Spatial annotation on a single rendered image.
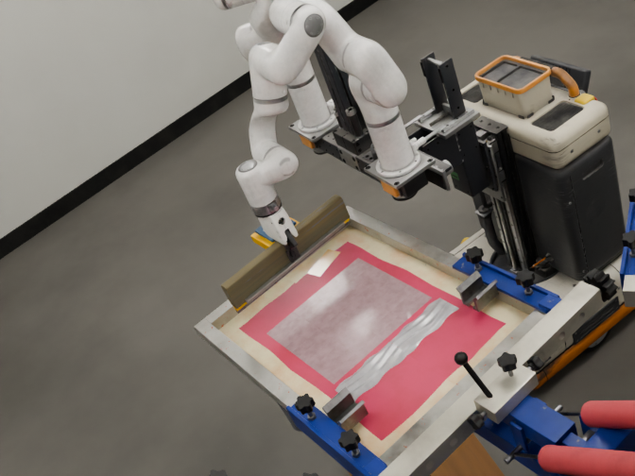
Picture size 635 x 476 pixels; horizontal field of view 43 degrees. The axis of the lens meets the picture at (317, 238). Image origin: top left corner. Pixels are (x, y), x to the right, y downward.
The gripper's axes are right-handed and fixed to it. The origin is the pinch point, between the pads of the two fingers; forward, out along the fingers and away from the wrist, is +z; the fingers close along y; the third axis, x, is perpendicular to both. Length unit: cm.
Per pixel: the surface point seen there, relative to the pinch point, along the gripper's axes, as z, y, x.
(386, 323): 14.8, -29.4, -4.0
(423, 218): 111, 99, -108
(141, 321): 110, 174, 20
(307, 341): 14.7, -15.7, 12.2
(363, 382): 14.3, -39.0, 12.5
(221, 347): 11.2, 0.2, 28.8
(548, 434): 6, -87, 2
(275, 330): 14.7, -4.3, 15.0
